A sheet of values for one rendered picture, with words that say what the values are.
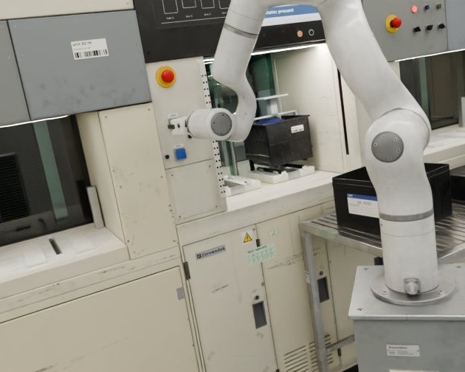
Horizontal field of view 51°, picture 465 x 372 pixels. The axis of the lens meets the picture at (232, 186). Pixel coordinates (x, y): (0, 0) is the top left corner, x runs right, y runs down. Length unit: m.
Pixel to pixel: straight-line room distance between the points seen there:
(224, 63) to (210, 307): 0.89
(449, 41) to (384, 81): 1.23
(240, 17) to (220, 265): 0.88
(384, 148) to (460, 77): 2.12
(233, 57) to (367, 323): 0.70
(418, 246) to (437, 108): 1.88
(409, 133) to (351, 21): 0.28
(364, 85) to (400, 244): 0.36
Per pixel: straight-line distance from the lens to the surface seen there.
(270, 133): 2.00
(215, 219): 1.70
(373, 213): 1.63
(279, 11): 1.82
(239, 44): 1.25
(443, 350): 1.20
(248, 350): 1.92
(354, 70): 1.13
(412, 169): 1.08
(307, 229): 1.81
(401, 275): 1.20
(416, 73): 2.88
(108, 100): 1.54
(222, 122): 1.29
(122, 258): 1.62
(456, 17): 2.40
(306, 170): 2.11
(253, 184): 1.97
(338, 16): 1.18
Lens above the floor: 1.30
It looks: 12 degrees down
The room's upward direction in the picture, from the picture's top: 9 degrees counter-clockwise
